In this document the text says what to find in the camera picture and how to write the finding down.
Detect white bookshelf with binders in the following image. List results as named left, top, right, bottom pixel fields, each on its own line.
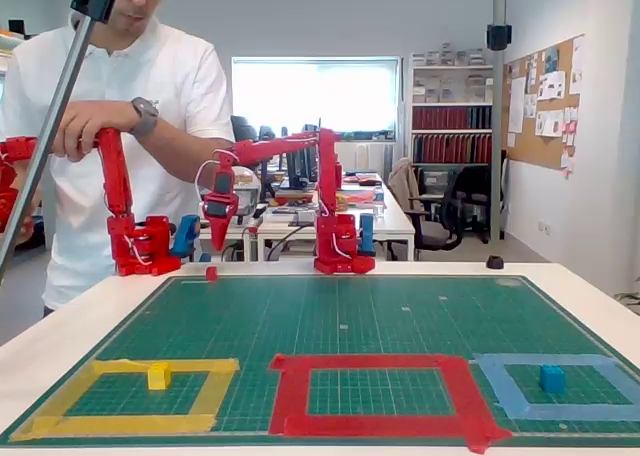
left=407, top=50, right=496, bottom=177

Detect white servo cable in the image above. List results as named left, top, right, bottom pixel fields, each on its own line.
left=195, top=148, right=237, bottom=202

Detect person's left forearm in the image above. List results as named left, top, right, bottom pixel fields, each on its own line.
left=149, top=110, right=236, bottom=172

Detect person's left hand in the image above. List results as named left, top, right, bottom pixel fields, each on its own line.
left=52, top=100, right=137, bottom=162

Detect yellow tape square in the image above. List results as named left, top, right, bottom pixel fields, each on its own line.
left=8, top=358, right=241, bottom=443

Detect wide bright window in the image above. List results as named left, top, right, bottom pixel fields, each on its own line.
left=231, top=55, right=402, bottom=140

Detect white wall shelf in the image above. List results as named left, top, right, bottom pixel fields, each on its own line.
left=0, top=19, right=26, bottom=57

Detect slanted metal pole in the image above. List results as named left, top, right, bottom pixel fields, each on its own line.
left=0, top=0, right=115, bottom=283

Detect red leader arm with handle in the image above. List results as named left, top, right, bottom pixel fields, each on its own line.
left=0, top=127, right=182, bottom=277

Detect vertical grey pole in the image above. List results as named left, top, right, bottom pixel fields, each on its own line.
left=492, top=0, right=508, bottom=242

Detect green cutting mat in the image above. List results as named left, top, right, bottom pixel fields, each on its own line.
left=0, top=274, right=640, bottom=448

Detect black office chair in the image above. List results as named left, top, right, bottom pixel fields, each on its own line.
left=462, top=165, right=494, bottom=245
left=407, top=168, right=469, bottom=262

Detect black computer monitor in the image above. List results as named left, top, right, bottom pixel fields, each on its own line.
left=279, top=123, right=321, bottom=190
left=230, top=114, right=261, bottom=172
left=257, top=125, right=279, bottom=200

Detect man in white polo shirt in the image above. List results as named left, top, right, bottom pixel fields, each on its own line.
left=0, top=0, right=236, bottom=320

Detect blue cube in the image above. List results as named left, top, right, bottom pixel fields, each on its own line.
left=539, top=364, right=566, bottom=394

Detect blue tape square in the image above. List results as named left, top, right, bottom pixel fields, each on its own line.
left=469, top=352, right=640, bottom=423

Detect white helmet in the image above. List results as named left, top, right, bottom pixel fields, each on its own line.
left=230, top=166, right=262, bottom=225

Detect beige jacket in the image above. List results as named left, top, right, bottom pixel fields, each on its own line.
left=388, top=158, right=426, bottom=215

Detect cork notice board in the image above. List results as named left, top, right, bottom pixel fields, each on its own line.
left=502, top=33, right=587, bottom=180

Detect red tape square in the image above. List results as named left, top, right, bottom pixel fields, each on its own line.
left=267, top=353, right=514, bottom=455

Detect grey wristwatch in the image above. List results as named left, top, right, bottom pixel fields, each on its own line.
left=130, top=97, right=160, bottom=138

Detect green plant leaves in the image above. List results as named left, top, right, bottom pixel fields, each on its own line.
left=613, top=289, right=640, bottom=318

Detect yellow cube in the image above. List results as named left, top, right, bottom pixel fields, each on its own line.
left=147, top=362, right=173, bottom=391

